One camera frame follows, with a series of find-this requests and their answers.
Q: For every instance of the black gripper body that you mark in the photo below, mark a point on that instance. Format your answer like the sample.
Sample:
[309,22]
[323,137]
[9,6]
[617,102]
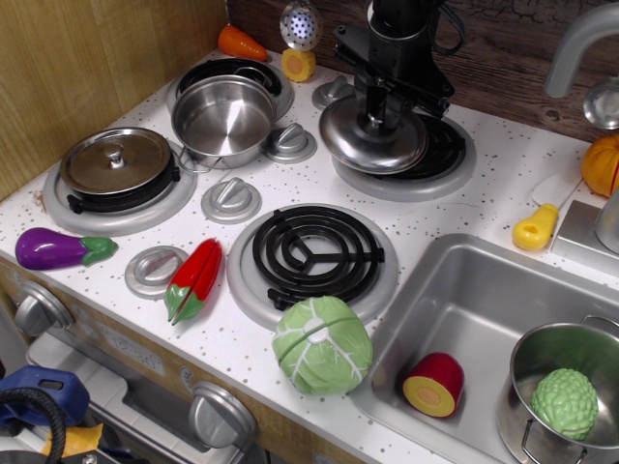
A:
[404,66]

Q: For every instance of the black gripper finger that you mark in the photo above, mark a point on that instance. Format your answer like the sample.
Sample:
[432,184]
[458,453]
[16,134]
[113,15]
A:
[375,105]
[395,107]

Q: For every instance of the small steel pot lid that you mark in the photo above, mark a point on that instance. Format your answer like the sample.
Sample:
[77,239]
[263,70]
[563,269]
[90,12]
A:
[366,145]

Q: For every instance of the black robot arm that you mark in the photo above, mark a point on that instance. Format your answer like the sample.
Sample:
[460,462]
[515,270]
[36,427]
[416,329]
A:
[405,18]

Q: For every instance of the silver stove knob back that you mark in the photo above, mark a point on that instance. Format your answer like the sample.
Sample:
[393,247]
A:
[329,92]

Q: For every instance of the silver stove knob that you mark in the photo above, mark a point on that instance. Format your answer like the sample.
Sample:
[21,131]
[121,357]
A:
[292,144]
[329,92]
[148,274]
[231,202]

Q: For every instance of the silver stove knob upper centre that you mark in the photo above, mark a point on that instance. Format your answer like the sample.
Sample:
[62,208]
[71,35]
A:
[292,144]

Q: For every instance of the large steel lid with knob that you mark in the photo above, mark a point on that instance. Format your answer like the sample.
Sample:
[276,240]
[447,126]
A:
[116,161]

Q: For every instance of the silver stove knob front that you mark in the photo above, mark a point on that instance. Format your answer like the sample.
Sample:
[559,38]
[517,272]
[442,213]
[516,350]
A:
[148,274]

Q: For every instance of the back right black burner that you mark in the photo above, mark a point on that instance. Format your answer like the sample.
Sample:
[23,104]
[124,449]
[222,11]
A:
[445,152]

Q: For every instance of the black burner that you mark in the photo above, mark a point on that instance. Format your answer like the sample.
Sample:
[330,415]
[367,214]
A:
[258,72]
[445,152]
[316,251]
[118,202]

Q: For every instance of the yellow toy corn piece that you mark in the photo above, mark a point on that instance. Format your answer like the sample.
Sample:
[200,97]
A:
[297,65]

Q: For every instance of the back left black burner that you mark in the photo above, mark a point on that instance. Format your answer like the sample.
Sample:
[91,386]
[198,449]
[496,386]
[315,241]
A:
[258,72]

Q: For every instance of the steel slotted spoon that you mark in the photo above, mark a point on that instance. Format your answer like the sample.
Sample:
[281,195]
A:
[301,25]

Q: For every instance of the empty steel pot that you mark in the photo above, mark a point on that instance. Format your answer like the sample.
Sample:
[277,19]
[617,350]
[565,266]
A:
[223,122]

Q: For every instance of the orange toy carrot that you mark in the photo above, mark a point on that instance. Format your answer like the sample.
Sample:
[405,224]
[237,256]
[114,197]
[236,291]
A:
[236,43]

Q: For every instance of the front right black burner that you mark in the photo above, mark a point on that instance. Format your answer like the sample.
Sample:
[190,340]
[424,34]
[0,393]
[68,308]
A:
[316,251]

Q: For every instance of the steel ladle bowl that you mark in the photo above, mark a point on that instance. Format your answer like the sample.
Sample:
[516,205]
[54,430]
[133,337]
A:
[600,105]

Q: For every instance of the grey faucet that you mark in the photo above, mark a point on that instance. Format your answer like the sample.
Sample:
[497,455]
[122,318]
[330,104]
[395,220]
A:
[588,29]

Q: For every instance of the silver sink basin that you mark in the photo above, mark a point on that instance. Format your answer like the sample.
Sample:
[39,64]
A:
[474,301]

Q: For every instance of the orange toy pumpkin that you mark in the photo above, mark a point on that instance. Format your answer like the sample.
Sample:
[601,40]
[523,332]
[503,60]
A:
[599,167]

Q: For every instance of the green toy cabbage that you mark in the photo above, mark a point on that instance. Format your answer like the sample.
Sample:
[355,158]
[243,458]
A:
[322,347]

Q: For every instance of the red toy chili pepper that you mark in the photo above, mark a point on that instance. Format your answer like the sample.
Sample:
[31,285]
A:
[190,288]

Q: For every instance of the red yellow toy fruit half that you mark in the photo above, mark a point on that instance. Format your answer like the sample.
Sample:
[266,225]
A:
[434,385]

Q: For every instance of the front left black burner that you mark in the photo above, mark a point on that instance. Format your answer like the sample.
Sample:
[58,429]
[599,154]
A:
[118,202]

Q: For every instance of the light green toy artichoke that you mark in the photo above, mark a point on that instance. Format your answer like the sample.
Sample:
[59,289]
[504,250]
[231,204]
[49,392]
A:
[567,402]

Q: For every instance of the steel pot in sink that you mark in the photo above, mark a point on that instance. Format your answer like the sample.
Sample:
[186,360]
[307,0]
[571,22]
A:
[589,347]

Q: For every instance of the silver oven knob right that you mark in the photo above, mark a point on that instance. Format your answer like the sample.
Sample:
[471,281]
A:
[218,419]

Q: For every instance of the silver oven knob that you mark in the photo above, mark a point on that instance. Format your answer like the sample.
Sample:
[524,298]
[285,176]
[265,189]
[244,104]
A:
[39,310]
[218,419]

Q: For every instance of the purple toy eggplant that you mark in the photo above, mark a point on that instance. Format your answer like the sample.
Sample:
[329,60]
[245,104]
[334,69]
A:
[42,249]

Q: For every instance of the silver oven knob left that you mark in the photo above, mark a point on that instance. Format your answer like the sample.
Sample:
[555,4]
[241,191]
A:
[39,310]

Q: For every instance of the yellow handled toy knife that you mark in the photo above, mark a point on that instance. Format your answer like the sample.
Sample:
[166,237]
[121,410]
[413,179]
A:
[534,232]

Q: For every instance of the grey oven door handle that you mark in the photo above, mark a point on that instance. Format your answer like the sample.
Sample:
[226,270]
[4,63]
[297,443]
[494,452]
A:
[143,403]

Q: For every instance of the blue clamp handle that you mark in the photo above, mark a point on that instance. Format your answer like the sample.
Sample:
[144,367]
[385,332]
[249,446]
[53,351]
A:
[31,392]

